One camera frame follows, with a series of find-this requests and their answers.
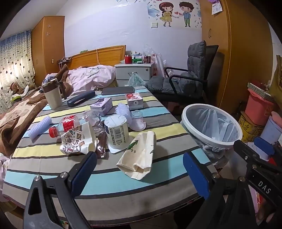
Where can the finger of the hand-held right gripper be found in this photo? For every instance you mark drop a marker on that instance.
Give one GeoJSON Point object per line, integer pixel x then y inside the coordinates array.
{"type": "Point", "coordinates": [244, 152]}
{"type": "Point", "coordinates": [263, 146]}

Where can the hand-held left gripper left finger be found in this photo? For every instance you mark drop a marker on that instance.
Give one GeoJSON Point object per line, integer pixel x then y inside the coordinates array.
{"type": "Point", "coordinates": [84, 171]}

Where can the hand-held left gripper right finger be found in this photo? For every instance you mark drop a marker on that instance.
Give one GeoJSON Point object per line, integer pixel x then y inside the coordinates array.
{"type": "Point", "coordinates": [196, 174]}

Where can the white round trash bin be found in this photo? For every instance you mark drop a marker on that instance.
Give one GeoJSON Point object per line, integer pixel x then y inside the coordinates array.
{"type": "Point", "coordinates": [220, 144]}

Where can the brown snack wrapper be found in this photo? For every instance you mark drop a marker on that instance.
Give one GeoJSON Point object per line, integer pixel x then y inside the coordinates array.
{"type": "Point", "coordinates": [101, 145]}

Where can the crushed patterned paper cup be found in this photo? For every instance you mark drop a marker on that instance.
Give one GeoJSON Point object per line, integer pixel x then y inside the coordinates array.
{"type": "Point", "coordinates": [75, 138]}

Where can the clear plastic bottle red label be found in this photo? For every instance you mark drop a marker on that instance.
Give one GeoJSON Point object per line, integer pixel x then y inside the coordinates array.
{"type": "Point", "coordinates": [70, 123]}

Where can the white labelled plastic tub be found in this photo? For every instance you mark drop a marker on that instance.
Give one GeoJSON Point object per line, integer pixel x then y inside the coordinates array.
{"type": "Point", "coordinates": [116, 132]}

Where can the cream paper bag green print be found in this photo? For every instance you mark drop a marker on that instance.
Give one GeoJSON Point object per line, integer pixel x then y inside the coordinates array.
{"type": "Point", "coordinates": [138, 154]}

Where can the white foam net sleeve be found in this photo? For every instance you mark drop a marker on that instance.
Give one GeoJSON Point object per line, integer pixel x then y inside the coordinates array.
{"type": "Point", "coordinates": [123, 111]}
{"type": "Point", "coordinates": [40, 126]}

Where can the purple small carton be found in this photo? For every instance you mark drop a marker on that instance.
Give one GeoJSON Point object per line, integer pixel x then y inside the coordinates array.
{"type": "Point", "coordinates": [102, 105]}

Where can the clear plastic cup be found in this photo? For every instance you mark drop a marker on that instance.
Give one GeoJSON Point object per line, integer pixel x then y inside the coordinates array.
{"type": "Point", "coordinates": [137, 120]}

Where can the red and white small carton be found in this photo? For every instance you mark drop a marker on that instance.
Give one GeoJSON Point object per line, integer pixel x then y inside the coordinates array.
{"type": "Point", "coordinates": [134, 101]}

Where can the pale blue cylinder pink lid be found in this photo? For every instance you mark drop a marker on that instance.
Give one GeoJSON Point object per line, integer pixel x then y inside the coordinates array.
{"type": "Point", "coordinates": [272, 130]}

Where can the yellow floral tin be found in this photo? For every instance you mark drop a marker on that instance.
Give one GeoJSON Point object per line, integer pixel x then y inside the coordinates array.
{"type": "Point", "coordinates": [249, 128]}

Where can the pink plastic bucket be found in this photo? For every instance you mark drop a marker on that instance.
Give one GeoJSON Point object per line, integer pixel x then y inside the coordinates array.
{"type": "Point", "coordinates": [257, 107]}

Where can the translucent bin liner bag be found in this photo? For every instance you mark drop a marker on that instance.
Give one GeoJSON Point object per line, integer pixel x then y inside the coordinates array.
{"type": "Point", "coordinates": [211, 123]}

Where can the striped tablecloth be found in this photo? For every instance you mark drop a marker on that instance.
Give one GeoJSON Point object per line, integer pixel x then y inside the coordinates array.
{"type": "Point", "coordinates": [132, 187]}

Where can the striped gift box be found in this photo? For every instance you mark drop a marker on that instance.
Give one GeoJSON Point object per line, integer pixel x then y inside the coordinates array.
{"type": "Point", "coordinates": [260, 89]}

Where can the gold paper bag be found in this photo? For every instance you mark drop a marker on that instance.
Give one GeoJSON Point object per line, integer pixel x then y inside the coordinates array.
{"type": "Point", "coordinates": [277, 74]}

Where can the dark glasses case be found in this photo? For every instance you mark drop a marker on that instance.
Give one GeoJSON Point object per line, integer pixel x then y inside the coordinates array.
{"type": "Point", "coordinates": [80, 98]}

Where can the pale pink cloth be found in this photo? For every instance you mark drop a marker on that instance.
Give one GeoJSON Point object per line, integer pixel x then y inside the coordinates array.
{"type": "Point", "coordinates": [3, 176]}

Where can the beige mug with dark lid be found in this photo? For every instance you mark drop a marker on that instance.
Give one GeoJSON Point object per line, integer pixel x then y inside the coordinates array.
{"type": "Point", "coordinates": [51, 96]}

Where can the black mesh armchair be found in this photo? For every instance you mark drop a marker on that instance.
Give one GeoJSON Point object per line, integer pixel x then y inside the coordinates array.
{"type": "Point", "coordinates": [187, 88]}

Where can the dark tablet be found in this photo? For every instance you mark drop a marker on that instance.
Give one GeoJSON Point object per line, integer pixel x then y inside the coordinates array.
{"type": "Point", "coordinates": [117, 90]}

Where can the large wooden wardrobe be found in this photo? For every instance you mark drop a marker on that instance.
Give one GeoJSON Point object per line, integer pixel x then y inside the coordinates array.
{"type": "Point", "coordinates": [242, 55]}

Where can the pale pink quilt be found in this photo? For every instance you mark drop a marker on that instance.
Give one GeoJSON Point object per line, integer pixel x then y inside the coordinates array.
{"type": "Point", "coordinates": [92, 74]}

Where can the blue patterned cloth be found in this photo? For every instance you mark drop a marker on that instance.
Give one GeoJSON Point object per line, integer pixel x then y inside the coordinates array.
{"type": "Point", "coordinates": [49, 78]}

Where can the green patterned plastic bag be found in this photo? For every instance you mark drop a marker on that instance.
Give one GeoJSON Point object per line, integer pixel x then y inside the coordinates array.
{"type": "Point", "coordinates": [135, 80]}

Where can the grey quilted chair cushion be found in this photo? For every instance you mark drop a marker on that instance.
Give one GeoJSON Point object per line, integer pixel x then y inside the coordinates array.
{"type": "Point", "coordinates": [193, 59]}

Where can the brown plush toy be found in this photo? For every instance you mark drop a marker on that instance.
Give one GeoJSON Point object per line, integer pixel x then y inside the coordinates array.
{"type": "Point", "coordinates": [15, 88]}

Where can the grey nightstand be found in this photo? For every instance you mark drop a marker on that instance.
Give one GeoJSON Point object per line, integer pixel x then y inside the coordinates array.
{"type": "Point", "coordinates": [134, 70]}

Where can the white power strip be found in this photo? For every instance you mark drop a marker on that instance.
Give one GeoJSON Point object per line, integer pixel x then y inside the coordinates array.
{"type": "Point", "coordinates": [65, 59]}

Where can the white plastic bag red print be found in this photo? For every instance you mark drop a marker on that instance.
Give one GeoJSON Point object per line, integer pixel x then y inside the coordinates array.
{"type": "Point", "coordinates": [159, 65]}

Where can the wooden headboard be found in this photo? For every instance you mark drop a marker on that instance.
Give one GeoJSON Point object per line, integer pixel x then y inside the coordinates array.
{"type": "Point", "coordinates": [99, 54]}

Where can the red jar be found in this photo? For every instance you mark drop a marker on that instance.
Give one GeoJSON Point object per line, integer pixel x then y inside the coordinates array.
{"type": "Point", "coordinates": [128, 59]}

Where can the stack of green white boxes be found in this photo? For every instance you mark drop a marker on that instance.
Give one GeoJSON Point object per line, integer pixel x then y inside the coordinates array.
{"type": "Point", "coordinates": [136, 58]}

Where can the heart patterned curtain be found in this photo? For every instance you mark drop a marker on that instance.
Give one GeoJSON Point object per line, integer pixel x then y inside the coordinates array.
{"type": "Point", "coordinates": [15, 61]}

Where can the clear plastic bag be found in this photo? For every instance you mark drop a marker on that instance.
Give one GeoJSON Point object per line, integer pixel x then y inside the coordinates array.
{"type": "Point", "coordinates": [149, 49]}

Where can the narrow wooden wardrobe with stars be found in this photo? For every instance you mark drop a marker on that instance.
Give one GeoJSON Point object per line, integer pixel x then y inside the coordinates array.
{"type": "Point", "coordinates": [47, 44]}

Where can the paper tag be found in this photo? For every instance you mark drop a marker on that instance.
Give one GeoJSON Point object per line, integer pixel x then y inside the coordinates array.
{"type": "Point", "coordinates": [217, 6]}

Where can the white wall switch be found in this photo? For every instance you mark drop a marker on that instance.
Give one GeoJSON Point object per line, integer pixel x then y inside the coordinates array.
{"type": "Point", "coordinates": [154, 24]}

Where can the cartoon couple wall sticker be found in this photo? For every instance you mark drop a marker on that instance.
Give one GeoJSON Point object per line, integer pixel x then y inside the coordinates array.
{"type": "Point", "coordinates": [174, 13]}

